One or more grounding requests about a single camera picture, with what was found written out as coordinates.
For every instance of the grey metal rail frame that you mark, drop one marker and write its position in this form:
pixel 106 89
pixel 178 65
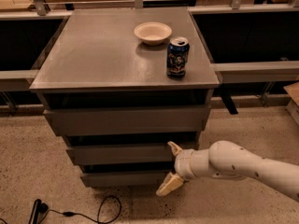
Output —
pixel 271 55

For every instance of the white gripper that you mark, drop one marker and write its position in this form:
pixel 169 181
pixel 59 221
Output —
pixel 181 164

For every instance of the blue soda can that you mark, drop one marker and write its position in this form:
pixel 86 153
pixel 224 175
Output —
pixel 177 56

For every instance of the white paper bowl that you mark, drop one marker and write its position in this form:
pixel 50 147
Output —
pixel 152 33

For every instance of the black power adapter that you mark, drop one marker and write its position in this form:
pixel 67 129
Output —
pixel 38 208

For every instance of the grey drawer cabinet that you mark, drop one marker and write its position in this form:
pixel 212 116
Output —
pixel 100 63

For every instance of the grey bottom drawer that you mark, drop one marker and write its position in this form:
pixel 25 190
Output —
pixel 137 178

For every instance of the grey drawer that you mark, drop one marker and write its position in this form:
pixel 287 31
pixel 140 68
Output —
pixel 130 120
pixel 118 154
pixel 137 178

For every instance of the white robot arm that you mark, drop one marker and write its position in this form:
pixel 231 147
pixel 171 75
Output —
pixel 227 160

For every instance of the grey top drawer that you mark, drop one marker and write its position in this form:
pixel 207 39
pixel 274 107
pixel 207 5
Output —
pixel 130 120

